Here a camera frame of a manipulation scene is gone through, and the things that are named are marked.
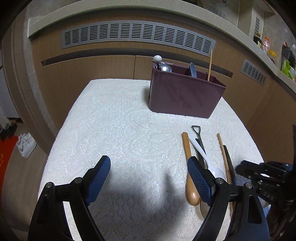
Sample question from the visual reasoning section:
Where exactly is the white plastic spoon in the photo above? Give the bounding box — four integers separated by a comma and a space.
189, 135, 226, 181

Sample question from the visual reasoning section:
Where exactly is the wooden spoon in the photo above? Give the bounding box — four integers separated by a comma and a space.
181, 132, 200, 206

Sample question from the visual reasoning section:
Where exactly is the long black plastic spoon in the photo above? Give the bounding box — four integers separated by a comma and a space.
223, 145, 237, 185

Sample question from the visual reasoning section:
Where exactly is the wooden chopstick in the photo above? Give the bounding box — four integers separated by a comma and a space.
207, 49, 213, 82
216, 133, 235, 217

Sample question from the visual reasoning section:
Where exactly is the black shovel-shaped spoon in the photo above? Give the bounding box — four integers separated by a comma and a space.
191, 125, 209, 170

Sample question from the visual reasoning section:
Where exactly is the white lace tablecloth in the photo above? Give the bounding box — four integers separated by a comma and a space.
40, 79, 263, 240

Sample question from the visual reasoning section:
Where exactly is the white sneaker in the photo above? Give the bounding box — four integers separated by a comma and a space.
16, 133, 37, 159

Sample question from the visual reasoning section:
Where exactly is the maroon plastic utensil holder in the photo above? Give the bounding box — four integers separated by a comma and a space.
149, 63, 226, 118

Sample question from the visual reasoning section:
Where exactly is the light blue plastic spoon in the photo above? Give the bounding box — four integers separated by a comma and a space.
189, 62, 197, 78

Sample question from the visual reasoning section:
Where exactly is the green vegetable bag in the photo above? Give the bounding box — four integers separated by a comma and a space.
281, 60, 295, 81

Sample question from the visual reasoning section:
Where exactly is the small grey vent grille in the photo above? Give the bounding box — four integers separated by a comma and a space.
240, 59, 266, 86

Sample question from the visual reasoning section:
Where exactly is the silver metal spoon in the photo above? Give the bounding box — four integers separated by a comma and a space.
159, 62, 172, 73

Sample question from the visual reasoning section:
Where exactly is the yellow lid jar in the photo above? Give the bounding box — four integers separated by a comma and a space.
267, 49, 277, 64

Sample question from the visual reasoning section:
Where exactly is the black utensil rack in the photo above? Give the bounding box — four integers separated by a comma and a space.
281, 45, 292, 60

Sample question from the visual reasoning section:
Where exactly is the white round-top utensil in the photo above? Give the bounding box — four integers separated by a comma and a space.
152, 55, 162, 70

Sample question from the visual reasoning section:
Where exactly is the orange cap bottle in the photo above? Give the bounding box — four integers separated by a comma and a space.
261, 36, 270, 54

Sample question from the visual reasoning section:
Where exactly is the long grey vent grille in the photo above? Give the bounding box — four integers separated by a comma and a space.
60, 20, 216, 57

